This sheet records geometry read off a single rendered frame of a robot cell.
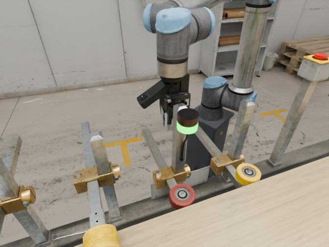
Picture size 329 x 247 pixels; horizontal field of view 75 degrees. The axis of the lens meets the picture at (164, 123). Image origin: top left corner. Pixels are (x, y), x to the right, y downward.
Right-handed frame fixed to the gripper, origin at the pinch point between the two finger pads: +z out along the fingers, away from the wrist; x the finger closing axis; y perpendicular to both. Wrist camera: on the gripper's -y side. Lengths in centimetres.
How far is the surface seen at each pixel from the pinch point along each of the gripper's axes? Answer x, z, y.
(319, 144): -6, 31, 86
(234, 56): 238, 79, 218
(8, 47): 259, 35, -106
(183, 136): -9.5, -2.8, 2.4
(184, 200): -22.7, 10.4, -2.6
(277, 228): -38.9, 11.1, 17.7
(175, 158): -9.3, 6.3, 0.1
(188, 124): -15.3, -11.9, 0.8
